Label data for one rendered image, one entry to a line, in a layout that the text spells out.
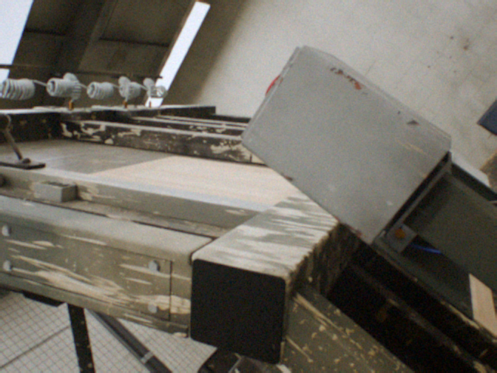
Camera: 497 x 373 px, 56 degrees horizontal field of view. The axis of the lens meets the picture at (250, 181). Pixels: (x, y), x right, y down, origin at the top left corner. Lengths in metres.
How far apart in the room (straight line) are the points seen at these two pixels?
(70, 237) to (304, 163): 0.33
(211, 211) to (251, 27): 6.05
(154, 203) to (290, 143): 0.44
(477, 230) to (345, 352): 0.18
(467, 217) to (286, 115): 0.20
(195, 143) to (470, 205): 1.16
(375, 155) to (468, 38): 5.75
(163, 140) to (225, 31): 5.43
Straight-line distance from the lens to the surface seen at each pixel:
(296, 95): 0.46
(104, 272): 0.63
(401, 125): 0.44
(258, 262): 0.52
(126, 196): 0.89
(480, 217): 0.48
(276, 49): 6.62
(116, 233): 0.60
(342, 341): 0.52
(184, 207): 0.83
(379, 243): 0.73
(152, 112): 2.22
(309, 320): 0.51
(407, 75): 6.19
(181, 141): 1.56
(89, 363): 0.88
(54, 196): 0.96
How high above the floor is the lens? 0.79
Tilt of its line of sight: 13 degrees up
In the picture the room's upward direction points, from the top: 51 degrees counter-clockwise
